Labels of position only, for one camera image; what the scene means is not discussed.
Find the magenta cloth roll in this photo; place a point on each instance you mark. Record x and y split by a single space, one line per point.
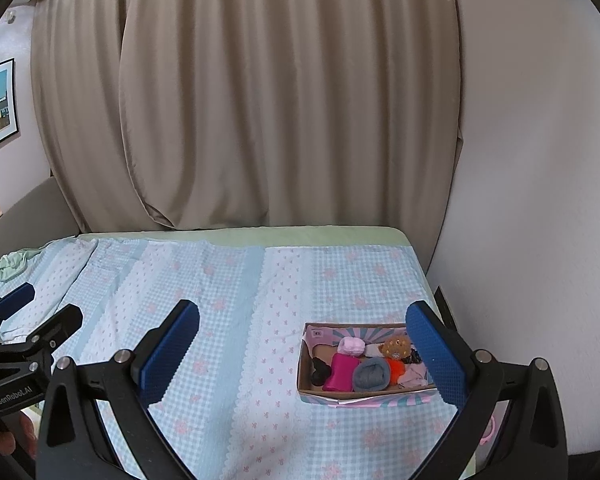
341 372

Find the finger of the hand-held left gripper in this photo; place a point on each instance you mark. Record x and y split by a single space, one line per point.
17 297
55 324

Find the pink plastic object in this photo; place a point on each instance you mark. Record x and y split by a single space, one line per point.
491 432

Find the white fuzzy sock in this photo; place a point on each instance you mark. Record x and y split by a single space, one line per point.
372 349

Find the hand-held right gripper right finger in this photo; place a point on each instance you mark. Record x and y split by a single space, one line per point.
435 355

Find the light pink fuzzy sock roll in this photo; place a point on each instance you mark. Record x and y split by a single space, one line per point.
351 346

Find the brown and white fluffy sock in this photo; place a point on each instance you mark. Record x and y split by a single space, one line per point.
397 346

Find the orange soft item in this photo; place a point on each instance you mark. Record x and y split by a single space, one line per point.
396 370

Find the person's left hand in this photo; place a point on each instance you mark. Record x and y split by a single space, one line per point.
25 430

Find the beige curtain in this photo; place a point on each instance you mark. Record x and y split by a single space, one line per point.
280 110

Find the black patterned cloth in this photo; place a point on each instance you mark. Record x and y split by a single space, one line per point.
414 356

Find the blue checked floral blanket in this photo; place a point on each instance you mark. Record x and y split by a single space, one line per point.
260 285

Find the black sock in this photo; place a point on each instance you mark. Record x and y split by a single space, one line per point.
320 372

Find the beige cloth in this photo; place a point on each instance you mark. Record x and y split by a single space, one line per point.
414 375

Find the beige headboard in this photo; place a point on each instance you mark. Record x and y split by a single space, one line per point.
30 210

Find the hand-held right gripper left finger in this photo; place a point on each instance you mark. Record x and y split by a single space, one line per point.
172 350

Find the cardboard box with pink lining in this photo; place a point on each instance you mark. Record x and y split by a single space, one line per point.
325 332

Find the light green cloth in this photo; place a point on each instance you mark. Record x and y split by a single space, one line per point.
7 265

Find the small wall fixture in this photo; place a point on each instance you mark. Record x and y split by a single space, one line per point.
10 16

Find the grey fuzzy sock roll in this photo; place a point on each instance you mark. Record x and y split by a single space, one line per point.
371 374

